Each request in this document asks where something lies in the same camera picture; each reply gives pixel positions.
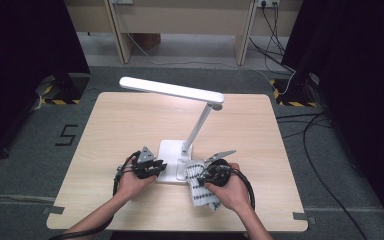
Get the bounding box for black hanging power cables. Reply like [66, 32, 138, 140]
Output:
[249, 2, 298, 74]

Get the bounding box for white wall socket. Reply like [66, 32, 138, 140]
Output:
[257, 0, 282, 8]

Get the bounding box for stand base with striped tape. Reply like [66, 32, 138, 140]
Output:
[269, 72, 322, 108]
[33, 71, 92, 107]

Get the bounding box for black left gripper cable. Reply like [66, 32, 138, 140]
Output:
[47, 150, 142, 240]

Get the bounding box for white floor cable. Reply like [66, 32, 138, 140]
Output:
[125, 32, 276, 86]

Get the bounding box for black curtain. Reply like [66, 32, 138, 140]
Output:
[0, 0, 92, 166]
[280, 0, 384, 238]

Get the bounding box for grey tape piece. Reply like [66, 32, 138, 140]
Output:
[292, 211, 317, 226]
[41, 205, 66, 216]

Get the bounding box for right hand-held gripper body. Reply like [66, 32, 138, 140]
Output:
[198, 149, 238, 188]

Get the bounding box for white cloth with black pattern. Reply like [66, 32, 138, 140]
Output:
[184, 159, 223, 212]

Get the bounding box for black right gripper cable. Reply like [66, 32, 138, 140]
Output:
[213, 165, 258, 212]

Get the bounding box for brown cardboard box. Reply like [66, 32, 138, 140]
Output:
[135, 32, 163, 52]

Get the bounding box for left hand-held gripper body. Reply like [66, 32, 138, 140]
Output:
[131, 145, 158, 180]

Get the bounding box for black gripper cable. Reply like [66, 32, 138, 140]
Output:
[213, 165, 258, 212]
[47, 150, 142, 240]

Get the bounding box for beige wooden desk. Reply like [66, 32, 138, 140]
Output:
[63, 0, 304, 66]

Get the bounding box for person's left hand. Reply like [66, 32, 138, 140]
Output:
[116, 158, 158, 201]

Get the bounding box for black floor cable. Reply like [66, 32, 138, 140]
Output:
[275, 111, 369, 240]

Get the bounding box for white desk lamp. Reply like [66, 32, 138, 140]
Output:
[118, 76, 225, 185]

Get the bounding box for person's right hand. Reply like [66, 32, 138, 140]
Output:
[203, 162, 253, 214]

